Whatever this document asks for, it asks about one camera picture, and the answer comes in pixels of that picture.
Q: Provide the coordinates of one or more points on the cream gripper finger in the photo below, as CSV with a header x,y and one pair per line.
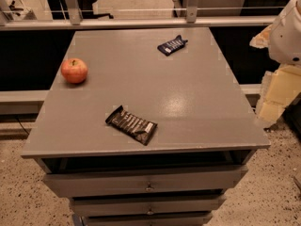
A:
x,y
278,90
262,40

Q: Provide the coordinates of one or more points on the red apple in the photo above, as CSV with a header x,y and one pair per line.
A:
x,y
74,70

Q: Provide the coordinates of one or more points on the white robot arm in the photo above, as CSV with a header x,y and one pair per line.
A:
x,y
282,38

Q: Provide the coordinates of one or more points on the blue rxbar wrapper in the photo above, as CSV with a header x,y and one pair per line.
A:
x,y
172,46

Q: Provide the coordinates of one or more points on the dark chocolate rxbar wrapper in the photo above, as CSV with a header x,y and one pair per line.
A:
x,y
129,124

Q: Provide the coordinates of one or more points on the top grey drawer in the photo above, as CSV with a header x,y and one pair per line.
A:
x,y
144,181

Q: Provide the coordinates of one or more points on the grey drawer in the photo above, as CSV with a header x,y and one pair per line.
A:
x,y
147,206
179,219
144,181

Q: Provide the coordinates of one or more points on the grey drawer cabinet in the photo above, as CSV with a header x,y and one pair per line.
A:
x,y
203,118

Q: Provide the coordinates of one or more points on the middle grey drawer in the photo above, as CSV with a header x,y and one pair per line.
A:
x,y
147,206

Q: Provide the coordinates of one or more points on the bottom grey drawer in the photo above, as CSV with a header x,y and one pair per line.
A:
x,y
179,219

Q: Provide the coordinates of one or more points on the grey metal railing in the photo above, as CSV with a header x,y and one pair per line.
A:
x,y
19,15

